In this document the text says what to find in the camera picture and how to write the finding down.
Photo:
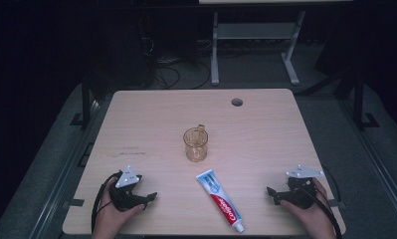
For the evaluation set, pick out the white metal stand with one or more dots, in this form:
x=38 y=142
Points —
x=255 y=43

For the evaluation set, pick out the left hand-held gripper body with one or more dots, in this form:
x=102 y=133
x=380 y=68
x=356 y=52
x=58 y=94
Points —
x=126 y=189

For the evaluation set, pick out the white toothpaste tube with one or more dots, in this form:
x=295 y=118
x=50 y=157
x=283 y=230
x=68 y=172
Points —
x=220 y=199

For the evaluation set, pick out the person's right hand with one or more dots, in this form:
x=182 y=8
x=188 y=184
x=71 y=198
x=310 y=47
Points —
x=310 y=215

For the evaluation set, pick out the black metal post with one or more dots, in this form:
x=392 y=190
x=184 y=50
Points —
x=360 y=103
x=85 y=103

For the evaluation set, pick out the person's left hand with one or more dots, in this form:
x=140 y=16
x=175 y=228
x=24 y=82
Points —
x=113 y=215

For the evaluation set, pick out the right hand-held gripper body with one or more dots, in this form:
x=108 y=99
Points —
x=298 y=191

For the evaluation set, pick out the clear glass mug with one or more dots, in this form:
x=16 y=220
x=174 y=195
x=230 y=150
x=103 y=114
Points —
x=195 y=144

